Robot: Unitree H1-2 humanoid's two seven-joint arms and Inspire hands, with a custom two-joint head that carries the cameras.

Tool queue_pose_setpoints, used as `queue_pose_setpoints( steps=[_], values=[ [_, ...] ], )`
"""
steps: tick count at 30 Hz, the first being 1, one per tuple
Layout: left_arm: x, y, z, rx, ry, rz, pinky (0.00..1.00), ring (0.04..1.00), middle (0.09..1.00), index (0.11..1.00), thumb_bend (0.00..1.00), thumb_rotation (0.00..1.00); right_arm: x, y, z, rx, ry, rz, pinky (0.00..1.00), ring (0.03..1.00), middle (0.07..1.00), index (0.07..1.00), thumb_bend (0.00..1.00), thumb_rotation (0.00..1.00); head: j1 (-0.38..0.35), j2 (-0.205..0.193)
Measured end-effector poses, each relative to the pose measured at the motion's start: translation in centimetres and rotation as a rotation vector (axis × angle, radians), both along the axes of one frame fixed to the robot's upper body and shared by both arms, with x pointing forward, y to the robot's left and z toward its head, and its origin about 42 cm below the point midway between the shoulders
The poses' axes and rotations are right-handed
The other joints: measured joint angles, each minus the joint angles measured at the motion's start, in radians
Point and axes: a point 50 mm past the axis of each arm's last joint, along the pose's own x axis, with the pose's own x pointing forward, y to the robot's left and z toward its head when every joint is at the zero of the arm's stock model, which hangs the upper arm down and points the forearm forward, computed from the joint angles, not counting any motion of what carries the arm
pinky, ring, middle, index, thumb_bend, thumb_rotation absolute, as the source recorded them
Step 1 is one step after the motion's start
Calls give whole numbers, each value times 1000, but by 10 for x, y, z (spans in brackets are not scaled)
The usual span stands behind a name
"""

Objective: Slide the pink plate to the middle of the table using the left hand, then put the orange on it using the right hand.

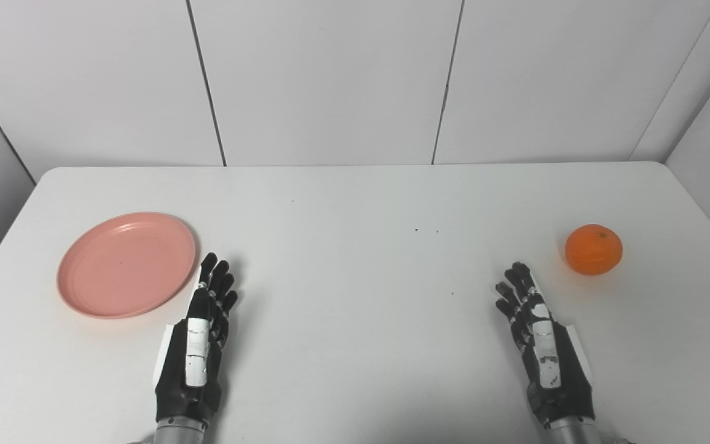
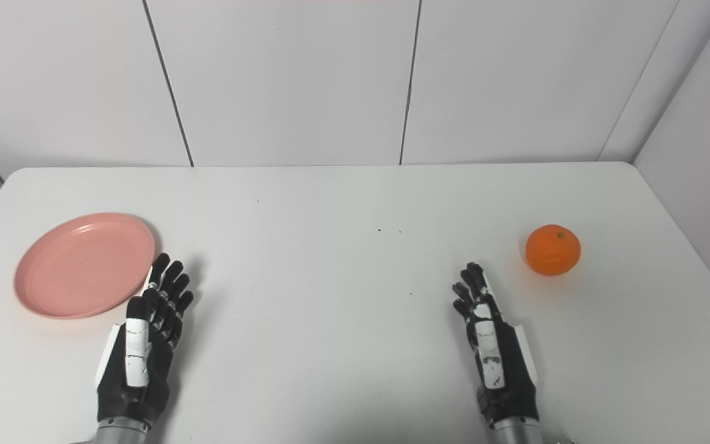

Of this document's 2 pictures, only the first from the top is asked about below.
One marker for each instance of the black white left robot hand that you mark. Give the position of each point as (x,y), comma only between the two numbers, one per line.
(176,376)

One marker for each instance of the pink plastic plate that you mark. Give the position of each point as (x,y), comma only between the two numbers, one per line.
(126,265)

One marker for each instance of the orange fruit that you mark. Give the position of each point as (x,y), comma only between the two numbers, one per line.
(593,249)

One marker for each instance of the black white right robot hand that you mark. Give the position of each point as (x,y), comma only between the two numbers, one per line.
(567,382)

